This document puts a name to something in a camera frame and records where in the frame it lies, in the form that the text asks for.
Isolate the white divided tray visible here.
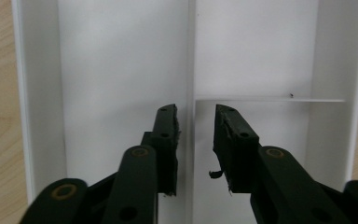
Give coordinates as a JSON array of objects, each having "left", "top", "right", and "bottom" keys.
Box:
[{"left": 11, "top": 0, "right": 358, "bottom": 224}]

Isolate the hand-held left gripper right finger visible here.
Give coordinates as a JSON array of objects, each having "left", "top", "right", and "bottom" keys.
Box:
[{"left": 209, "top": 104, "right": 260, "bottom": 194}]

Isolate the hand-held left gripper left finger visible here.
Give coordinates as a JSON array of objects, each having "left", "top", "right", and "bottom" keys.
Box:
[{"left": 141, "top": 103, "right": 181, "bottom": 197}]

